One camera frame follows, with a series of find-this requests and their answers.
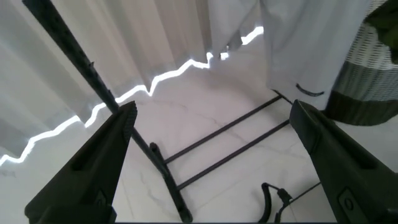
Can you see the white curtain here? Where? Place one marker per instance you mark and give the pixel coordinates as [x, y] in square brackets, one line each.
[140, 37]

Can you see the pale grey shorts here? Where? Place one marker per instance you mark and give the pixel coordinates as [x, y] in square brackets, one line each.
[304, 46]

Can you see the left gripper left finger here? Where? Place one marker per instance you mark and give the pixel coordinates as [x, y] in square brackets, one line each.
[93, 174]

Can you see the black clothes rack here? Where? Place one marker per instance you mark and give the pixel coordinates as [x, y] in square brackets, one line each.
[77, 59]

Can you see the white laundry basket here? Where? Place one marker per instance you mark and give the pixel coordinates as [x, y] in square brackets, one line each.
[367, 81]

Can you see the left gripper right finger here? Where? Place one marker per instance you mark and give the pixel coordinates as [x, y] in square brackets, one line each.
[348, 174]

